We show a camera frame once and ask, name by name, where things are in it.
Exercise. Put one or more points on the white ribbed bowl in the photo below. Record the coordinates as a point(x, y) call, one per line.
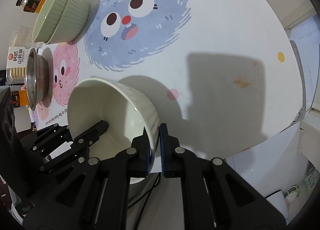
point(120, 110)

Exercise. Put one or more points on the large steel bowl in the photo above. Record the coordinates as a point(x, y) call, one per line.
point(42, 80)

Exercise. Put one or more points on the clear plastic cracker box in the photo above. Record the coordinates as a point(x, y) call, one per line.
point(18, 62)

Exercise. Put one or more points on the cartoon printed tablecloth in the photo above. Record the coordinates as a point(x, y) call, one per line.
point(212, 32)

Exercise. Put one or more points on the green ribbed bowl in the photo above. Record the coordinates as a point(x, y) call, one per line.
point(47, 12)
point(73, 17)

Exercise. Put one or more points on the clear glass jar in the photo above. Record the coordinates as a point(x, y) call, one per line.
point(31, 36)

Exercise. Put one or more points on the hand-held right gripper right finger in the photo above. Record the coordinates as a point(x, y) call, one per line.
point(163, 150)

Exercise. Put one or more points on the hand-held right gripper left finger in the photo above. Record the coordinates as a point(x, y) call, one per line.
point(147, 163)

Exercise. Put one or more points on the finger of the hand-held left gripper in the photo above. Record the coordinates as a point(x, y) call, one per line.
point(85, 137)
point(47, 137)

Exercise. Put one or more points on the orange juice bottle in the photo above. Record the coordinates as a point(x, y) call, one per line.
point(35, 1)
point(21, 98)

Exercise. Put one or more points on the white round appliance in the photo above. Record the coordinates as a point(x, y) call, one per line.
point(285, 195)

